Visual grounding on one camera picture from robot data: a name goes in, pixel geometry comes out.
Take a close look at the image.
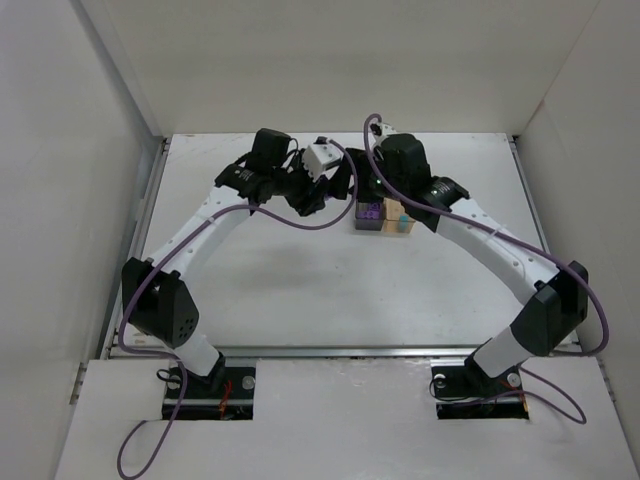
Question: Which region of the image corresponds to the purple printed lego brick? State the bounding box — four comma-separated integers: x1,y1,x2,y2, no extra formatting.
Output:
365,202,384,221

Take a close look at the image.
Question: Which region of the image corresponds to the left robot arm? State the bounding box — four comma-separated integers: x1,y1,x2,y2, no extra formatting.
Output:
121,128,358,381

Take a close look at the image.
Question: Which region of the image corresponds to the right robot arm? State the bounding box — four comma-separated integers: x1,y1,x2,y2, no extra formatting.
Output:
340,133,589,386

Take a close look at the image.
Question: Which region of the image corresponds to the grey transparent container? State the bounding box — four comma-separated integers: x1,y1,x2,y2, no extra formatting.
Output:
354,202,386,232

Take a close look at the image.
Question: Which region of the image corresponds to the orange transparent container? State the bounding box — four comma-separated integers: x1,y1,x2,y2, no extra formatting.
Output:
382,199,415,235

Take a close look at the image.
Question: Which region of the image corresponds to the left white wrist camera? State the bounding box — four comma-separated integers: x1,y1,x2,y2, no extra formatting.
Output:
301,137,343,182

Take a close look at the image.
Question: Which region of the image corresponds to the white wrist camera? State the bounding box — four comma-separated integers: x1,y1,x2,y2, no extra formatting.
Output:
369,121,397,150
301,137,343,182

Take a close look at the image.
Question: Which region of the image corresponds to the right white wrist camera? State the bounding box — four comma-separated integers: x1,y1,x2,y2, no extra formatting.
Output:
369,121,397,150

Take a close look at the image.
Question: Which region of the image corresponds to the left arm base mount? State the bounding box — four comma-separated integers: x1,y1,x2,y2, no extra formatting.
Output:
176,362,256,421

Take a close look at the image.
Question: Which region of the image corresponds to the aluminium rail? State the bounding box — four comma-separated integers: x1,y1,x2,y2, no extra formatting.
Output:
107,345,584,362

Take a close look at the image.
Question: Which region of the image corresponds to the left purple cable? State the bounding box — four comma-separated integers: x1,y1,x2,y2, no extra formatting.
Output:
117,139,359,479

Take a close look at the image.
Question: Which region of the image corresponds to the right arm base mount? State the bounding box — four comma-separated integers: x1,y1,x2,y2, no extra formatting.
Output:
429,365,529,420

